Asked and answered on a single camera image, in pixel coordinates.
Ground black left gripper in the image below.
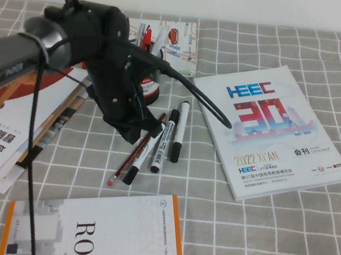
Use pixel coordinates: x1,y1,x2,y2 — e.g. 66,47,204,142
76,37,175,149

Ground red black striped pencil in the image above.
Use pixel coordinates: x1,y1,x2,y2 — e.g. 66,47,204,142
106,107,166,193

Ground black mesh pen holder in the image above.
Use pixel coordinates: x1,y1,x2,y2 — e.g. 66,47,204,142
119,38,167,107

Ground red pen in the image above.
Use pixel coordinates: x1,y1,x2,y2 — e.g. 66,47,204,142
142,25,155,50

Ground white marker black cap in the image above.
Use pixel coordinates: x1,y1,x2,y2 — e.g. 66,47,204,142
170,100,191,164
150,107,181,176
122,118,167,190

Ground white capped marker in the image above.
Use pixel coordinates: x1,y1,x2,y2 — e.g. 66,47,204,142
150,26,168,57

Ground cream edged thin booklet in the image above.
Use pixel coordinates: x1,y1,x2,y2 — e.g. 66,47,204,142
16,77,85,174

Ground red book with map cover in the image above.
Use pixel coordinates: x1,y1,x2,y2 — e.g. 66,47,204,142
123,11,203,79

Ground white ROS book orange stripe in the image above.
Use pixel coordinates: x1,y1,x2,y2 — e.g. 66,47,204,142
0,172,196,255

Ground white HEEC catalogue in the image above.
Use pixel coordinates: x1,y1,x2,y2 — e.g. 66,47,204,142
178,54,341,215

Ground white photo brochure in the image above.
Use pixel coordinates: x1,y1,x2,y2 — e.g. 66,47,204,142
0,72,94,204

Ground grey checked tablecloth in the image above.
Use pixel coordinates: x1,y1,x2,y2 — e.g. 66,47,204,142
0,0,341,255

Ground black camera cable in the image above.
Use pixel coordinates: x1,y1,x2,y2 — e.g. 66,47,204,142
117,42,242,129

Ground thin black hanging cable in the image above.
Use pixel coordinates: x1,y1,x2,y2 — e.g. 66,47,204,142
12,50,64,255

